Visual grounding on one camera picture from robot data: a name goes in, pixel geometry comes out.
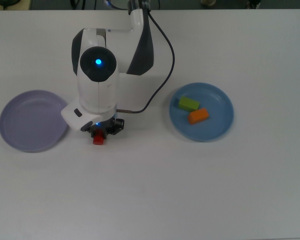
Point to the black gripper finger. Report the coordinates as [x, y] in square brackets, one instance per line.
[117, 125]
[93, 132]

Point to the red cylinder block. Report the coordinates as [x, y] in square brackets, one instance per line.
[99, 139]

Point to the green block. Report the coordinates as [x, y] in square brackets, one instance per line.
[188, 103]

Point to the orange block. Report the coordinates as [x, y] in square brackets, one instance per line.
[198, 116]

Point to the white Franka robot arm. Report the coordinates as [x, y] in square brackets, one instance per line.
[97, 95]

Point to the purple plastic plate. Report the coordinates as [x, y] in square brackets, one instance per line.
[32, 122]

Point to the blue plastic plate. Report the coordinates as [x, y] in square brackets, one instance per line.
[215, 125]

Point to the dark round object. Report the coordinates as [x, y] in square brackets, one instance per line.
[6, 2]

